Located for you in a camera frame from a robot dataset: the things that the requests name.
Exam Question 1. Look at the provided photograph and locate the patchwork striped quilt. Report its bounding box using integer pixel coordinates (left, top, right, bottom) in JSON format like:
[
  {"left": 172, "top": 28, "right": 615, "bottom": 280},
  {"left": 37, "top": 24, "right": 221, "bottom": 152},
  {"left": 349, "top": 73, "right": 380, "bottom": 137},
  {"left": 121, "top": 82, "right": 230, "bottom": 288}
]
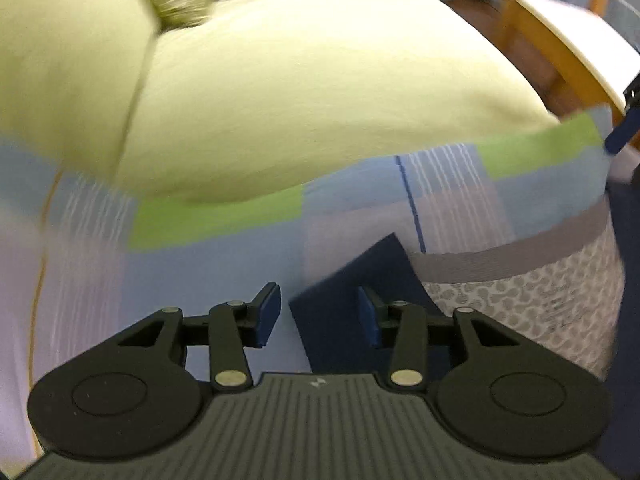
[{"left": 0, "top": 102, "right": 615, "bottom": 471}]

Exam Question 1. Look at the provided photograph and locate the grey patterned cloth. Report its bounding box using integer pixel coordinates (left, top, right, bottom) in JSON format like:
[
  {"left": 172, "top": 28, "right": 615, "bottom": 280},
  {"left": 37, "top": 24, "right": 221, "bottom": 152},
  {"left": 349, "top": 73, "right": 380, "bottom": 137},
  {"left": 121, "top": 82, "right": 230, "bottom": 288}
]
[{"left": 407, "top": 195, "right": 626, "bottom": 378}]

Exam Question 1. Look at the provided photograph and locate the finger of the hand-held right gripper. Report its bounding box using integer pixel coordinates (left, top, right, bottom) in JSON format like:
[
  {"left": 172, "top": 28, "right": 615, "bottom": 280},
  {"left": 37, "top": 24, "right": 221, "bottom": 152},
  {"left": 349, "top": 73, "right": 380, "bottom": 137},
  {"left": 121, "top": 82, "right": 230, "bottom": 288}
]
[{"left": 604, "top": 74, "right": 640, "bottom": 157}]

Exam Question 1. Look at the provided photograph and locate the pale yellow bed cover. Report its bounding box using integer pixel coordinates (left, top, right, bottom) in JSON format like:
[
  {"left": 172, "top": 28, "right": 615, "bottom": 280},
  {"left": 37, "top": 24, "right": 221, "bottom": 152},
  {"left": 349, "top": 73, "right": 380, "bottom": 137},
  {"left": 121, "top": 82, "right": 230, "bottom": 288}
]
[{"left": 0, "top": 0, "right": 562, "bottom": 206}]

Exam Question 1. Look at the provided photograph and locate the wooden chair with white seat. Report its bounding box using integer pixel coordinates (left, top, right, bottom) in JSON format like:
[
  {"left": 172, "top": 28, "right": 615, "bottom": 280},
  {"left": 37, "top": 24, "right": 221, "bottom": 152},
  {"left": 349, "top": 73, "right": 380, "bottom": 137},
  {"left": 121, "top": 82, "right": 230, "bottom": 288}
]
[{"left": 492, "top": 0, "right": 640, "bottom": 152}]

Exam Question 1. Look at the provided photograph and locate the navy blue garment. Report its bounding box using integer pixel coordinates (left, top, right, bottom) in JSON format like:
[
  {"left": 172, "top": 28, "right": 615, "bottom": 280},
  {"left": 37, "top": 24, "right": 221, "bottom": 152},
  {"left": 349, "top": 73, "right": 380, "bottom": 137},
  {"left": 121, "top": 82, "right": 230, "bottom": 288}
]
[{"left": 289, "top": 232, "right": 453, "bottom": 376}]

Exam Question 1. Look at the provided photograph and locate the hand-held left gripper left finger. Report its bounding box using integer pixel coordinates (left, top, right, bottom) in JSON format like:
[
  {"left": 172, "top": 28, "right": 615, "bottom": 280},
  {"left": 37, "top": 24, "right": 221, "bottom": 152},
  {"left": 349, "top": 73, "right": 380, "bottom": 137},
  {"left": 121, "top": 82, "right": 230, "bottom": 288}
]
[{"left": 116, "top": 282, "right": 281, "bottom": 392}]

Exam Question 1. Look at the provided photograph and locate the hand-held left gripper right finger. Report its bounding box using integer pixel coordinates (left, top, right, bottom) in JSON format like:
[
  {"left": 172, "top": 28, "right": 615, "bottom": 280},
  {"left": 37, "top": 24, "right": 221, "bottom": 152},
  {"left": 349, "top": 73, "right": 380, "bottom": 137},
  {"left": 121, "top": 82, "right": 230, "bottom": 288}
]
[{"left": 357, "top": 285, "right": 522, "bottom": 390}]

